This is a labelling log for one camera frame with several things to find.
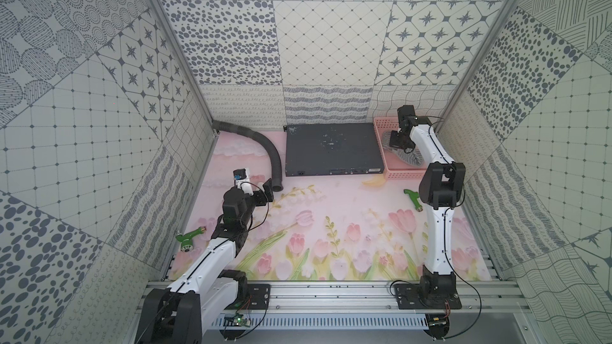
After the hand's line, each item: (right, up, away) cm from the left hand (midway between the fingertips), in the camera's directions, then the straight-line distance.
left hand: (252, 175), depth 83 cm
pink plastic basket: (+59, +1, +23) cm, 63 cm away
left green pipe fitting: (-24, -24, 0) cm, 34 cm away
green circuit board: (0, -42, -13) cm, 44 cm away
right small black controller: (+61, -45, -12) cm, 76 cm away
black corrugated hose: (+7, -4, +14) cm, 17 cm away
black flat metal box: (+31, +10, +24) cm, 41 cm away
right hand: (+60, +11, +19) cm, 64 cm away
